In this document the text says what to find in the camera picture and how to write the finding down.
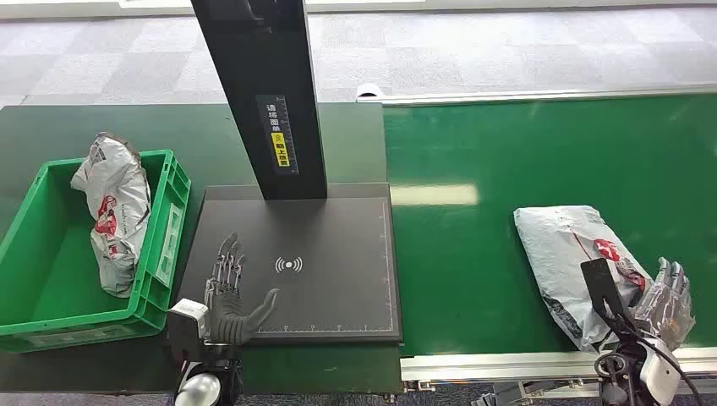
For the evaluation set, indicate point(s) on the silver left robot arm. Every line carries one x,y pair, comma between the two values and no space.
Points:
199,389

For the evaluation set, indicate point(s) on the black inbound scanner machine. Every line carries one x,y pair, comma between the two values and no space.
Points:
336,280

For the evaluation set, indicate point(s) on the white crumpled courier bag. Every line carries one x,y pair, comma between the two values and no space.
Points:
119,207

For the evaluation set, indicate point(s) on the black wrist bracket plate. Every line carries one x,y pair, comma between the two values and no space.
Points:
602,283

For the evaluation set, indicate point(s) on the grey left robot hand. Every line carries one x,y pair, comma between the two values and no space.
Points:
228,316

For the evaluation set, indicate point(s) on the green conveyor belt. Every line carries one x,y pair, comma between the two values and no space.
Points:
504,145

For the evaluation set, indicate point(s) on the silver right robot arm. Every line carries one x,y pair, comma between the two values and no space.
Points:
661,372

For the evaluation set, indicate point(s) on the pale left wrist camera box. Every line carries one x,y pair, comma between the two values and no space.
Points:
188,320

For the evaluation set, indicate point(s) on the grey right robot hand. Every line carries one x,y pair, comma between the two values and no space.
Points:
666,311

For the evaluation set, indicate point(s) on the white red-printed courier package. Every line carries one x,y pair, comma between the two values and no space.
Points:
560,252

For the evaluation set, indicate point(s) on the green plastic crate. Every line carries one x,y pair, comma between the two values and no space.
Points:
39,291

